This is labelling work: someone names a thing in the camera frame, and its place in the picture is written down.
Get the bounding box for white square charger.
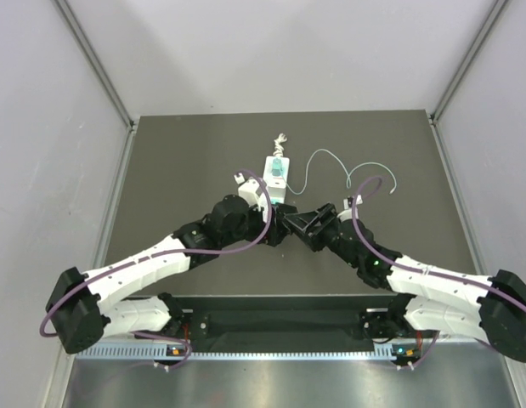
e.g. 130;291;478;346
265;178;287;203

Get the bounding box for aluminium frame post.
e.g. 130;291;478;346
51;0;135;129
428;0;511;126

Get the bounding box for grey slotted cable duct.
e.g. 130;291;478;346
76;342;421;361

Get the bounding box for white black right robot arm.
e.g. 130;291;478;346
282;204;526;363

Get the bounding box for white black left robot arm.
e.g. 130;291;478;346
46;195;297;354

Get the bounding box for aluminium frame post right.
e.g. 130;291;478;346
428;0;511;126

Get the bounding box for teal charging cable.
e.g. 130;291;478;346
286;148;399;196

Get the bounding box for white power strip coloured sockets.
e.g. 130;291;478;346
263;156;290;204

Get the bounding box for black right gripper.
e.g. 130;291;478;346
286;203;361;269

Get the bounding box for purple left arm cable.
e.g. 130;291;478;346
40;168;273;369

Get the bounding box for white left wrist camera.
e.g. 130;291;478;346
234;173;268;211

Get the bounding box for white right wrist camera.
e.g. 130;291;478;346
343;195;363;210

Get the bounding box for teal USB charger plug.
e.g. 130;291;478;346
270;157;283;178

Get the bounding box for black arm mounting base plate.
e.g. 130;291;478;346
133;295;416;343

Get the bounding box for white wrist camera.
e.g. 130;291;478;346
234;173;268;211
343;195;363;210

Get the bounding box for aluminium frame post left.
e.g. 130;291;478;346
51;0;135;129

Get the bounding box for white coiled power strip cord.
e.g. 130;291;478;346
269;132;289;157

